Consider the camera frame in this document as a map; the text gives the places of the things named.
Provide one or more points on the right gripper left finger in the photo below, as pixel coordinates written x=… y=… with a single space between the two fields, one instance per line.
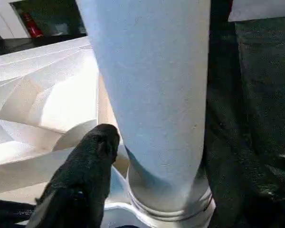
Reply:
x=80 y=185

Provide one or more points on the white plastic table leg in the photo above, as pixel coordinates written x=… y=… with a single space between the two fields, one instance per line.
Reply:
x=156 y=85

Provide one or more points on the white plastic table top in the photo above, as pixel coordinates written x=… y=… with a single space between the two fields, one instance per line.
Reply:
x=42 y=95

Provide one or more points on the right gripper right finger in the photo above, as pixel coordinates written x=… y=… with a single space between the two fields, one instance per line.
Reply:
x=256 y=209

